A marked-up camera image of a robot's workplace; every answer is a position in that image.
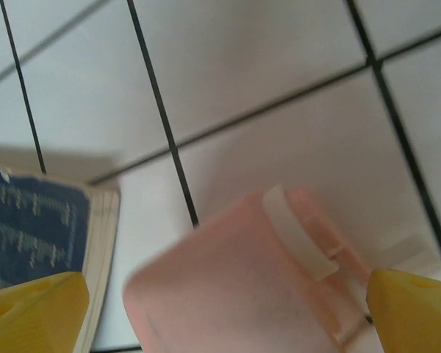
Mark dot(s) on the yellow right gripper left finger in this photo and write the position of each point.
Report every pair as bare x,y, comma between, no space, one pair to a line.
29,316

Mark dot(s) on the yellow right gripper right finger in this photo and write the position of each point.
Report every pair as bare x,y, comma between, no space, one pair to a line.
415,316

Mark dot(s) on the dark blue book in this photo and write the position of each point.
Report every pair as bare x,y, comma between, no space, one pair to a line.
33,220

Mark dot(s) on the pink pencil sharpener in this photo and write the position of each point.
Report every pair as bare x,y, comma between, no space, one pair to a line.
224,287

